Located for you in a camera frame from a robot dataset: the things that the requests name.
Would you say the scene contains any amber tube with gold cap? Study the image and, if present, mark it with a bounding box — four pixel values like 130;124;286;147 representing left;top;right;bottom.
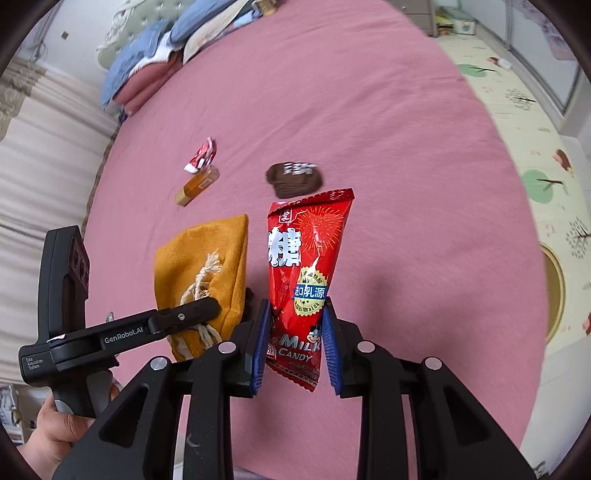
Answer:
174;164;219;207

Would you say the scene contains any beige curtain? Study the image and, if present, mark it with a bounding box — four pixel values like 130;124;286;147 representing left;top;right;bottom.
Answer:
0;57;118;384

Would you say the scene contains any mustard drawstring pouch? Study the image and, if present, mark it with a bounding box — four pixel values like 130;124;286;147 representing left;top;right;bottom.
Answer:
154;214;249;362

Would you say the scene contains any pink folded blanket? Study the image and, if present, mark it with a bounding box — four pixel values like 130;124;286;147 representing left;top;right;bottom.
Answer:
113;53;182;116

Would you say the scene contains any brown lettered sock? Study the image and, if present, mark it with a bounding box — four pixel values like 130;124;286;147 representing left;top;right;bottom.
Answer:
266;162;322;199

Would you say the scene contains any red milk candy bag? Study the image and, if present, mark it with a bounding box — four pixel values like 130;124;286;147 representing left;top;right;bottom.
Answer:
266;188;355;392

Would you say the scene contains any crumpled red white wrapper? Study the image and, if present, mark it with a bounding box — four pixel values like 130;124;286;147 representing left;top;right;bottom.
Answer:
183;137;216;174

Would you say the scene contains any pink bed sheet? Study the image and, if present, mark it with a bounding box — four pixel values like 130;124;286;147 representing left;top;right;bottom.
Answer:
82;0;548;480

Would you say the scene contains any left hand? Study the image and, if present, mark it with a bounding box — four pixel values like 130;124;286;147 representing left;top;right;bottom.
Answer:
18;393;95;479

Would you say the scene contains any green tufted headboard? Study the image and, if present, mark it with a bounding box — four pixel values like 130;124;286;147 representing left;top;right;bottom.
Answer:
96;0;192;71

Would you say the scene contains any cream patterned floor mat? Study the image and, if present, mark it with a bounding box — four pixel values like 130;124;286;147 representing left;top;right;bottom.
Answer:
437;36;590;355

